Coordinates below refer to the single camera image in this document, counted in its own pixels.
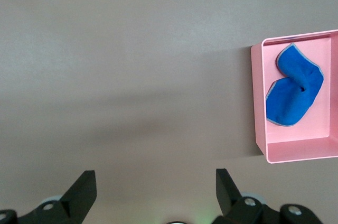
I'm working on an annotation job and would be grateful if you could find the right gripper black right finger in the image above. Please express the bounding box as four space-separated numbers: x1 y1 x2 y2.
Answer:
212 168 283 224

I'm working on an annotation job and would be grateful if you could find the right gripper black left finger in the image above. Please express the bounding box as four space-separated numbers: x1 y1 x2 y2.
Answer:
31 170 98 224

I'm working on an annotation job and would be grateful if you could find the blue microfibre cloth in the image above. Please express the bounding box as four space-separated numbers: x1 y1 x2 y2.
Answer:
265 43 325 127

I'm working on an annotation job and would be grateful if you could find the pink plastic bin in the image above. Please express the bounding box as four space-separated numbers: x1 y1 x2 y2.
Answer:
250 29 338 164

